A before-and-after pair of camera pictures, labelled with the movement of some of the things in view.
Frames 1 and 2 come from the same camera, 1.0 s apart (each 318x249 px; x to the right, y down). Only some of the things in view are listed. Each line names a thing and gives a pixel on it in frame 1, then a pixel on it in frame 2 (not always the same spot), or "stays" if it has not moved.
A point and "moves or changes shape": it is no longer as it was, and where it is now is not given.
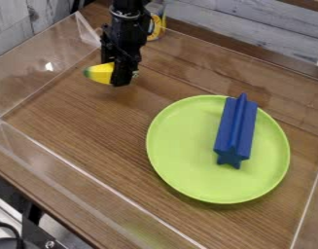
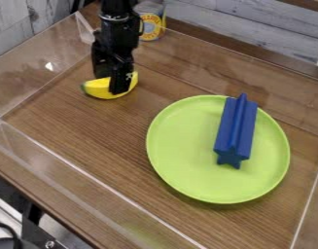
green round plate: x=183 y=159 stays
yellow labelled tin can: x=160 y=16 stays
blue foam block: x=236 y=131 stays
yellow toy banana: x=101 y=72 moves or changes shape
